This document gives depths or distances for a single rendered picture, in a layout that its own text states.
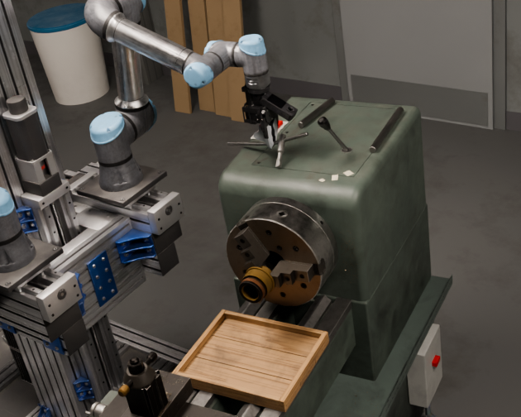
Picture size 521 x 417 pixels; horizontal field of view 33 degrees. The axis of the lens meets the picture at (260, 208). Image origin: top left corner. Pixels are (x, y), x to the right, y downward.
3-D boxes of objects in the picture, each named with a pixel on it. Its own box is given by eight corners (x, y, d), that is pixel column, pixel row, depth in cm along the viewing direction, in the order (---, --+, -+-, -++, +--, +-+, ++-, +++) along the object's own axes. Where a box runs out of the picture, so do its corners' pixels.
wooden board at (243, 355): (224, 318, 274) (222, 309, 272) (329, 342, 257) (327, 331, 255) (174, 383, 252) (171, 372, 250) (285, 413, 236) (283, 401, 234)
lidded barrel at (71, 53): (129, 83, 678) (110, 5, 645) (81, 112, 644) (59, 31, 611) (83, 75, 706) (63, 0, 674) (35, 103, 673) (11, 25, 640)
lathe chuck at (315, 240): (238, 269, 279) (241, 189, 260) (329, 302, 269) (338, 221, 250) (225, 285, 273) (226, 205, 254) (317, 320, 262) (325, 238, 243)
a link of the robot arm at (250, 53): (243, 31, 263) (268, 33, 259) (249, 65, 268) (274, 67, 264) (231, 41, 257) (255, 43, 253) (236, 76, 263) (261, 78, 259)
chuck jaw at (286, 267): (284, 251, 258) (321, 256, 252) (287, 266, 260) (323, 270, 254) (268, 274, 250) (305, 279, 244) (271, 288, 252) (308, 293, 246)
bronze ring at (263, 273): (247, 259, 254) (232, 277, 248) (275, 263, 250) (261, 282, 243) (253, 285, 259) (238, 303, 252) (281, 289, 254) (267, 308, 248)
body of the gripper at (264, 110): (255, 113, 277) (249, 79, 271) (279, 116, 273) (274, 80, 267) (244, 125, 272) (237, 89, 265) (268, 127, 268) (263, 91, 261)
